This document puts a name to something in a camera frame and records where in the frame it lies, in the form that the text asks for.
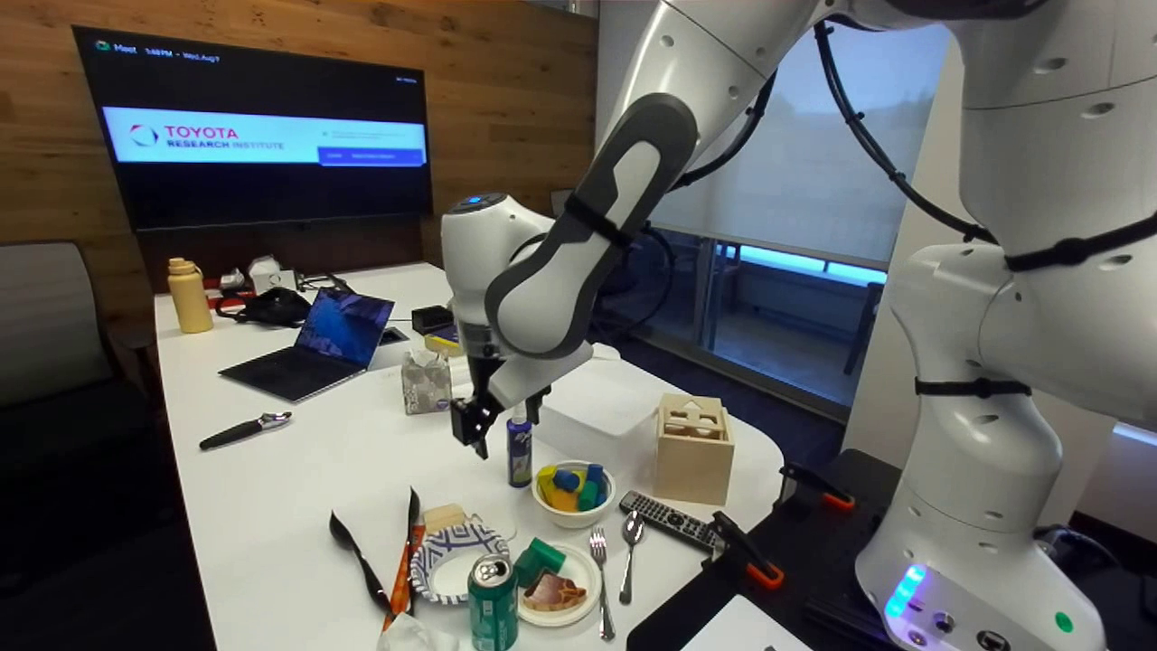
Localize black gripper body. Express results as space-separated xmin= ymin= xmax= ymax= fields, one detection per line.
xmin=461 ymin=342 xmax=515 ymax=418

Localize black remote control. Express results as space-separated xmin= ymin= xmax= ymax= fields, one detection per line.
xmin=616 ymin=489 xmax=734 ymax=562

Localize blue bottle with white cap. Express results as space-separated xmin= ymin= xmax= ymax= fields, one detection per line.
xmin=503 ymin=413 xmax=539 ymax=491

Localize small black box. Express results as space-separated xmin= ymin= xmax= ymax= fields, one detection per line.
xmin=409 ymin=304 xmax=457 ymax=340

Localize orange round block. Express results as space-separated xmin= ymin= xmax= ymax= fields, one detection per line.
xmin=535 ymin=465 xmax=584 ymax=513

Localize beige square pad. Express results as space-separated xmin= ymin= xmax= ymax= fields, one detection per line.
xmin=424 ymin=504 xmax=471 ymax=534

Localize long green cylinder block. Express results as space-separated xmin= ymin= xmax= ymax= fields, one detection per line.
xmin=575 ymin=464 xmax=616 ymax=511

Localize white bowl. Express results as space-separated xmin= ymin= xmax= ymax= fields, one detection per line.
xmin=529 ymin=458 xmax=617 ymax=534

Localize green cube block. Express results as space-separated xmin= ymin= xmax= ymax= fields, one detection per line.
xmin=511 ymin=534 xmax=570 ymax=592

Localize blue patterned paper plate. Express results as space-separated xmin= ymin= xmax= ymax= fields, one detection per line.
xmin=409 ymin=513 xmax=517 ymax=606

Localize black laptop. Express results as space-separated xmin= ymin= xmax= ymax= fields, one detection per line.
xmin=216 ymin=286 xmax=399 ymax=405

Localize orange and black tongs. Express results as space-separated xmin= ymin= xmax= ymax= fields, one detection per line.
xmin=374 ymin=484 xmax=426 ymax=638

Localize brown toy steak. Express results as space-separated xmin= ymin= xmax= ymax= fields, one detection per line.
xmin=524 ymin=571 xmax=591 ymax=610

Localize silver spoon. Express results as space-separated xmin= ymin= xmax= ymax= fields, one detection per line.
xmin=616 ymin=511 xmax=651 ymax=606

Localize black spatula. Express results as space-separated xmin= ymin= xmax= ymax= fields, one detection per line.
xmin=324 ymin=511 xmax=394 ymax=610

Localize small white plate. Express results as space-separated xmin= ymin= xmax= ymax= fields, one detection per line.
xmin=515 ymin=545 xmax=603 ymax=632

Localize green soda can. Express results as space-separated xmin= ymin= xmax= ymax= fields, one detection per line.
xmin=463 ymin=553 xmax=521 ymax=651

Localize wooden shape sorter box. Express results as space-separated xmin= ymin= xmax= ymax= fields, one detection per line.
xmin=651 ymin=393 xmax=739 ymax=511

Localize black bag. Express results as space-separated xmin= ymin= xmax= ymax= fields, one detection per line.
xmin=230 ymin=286 xmax=315 ymax=329

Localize black pen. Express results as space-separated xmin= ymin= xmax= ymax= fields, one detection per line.
xmin=197 ymin=407 xmax=298 ymax=456

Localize white box object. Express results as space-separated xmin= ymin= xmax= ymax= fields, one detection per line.
xmin=247 ymin=254 xmax=303 ymax=298

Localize black clamp orange grip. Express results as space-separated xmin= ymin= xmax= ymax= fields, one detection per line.
xmin=776 ymin=464 xmax=861 ymax=516
xmin=709 ymin=507 xmax=787 ymax=592

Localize tan plastic bottle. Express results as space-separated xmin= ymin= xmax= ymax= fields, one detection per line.
xmin=162 ymin=254 xmax=216 ymax=335

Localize white base board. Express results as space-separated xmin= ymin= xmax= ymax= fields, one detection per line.
xmin=680 ymin=592 xmax=813 ymax=651

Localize black mounting board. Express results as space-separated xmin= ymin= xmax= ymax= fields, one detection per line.
xmin=624 ymin=445 xmax=970 ymax=651

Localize window with white blind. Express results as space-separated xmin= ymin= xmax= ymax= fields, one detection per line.
xmin=653 ymin=23 xmax=955 ymax=413

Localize grey back office chair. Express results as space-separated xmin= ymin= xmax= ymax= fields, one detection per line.
xmin=0 ymin=237 xmax=147 ymax=484

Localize wall mounted tv screen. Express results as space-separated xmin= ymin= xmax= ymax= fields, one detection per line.
xmin=71 ymin=25 xmax=436 ymax=234

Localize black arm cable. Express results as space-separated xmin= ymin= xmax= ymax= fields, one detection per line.
xmin=810 ymin=16 xmax=1007 ymax=247

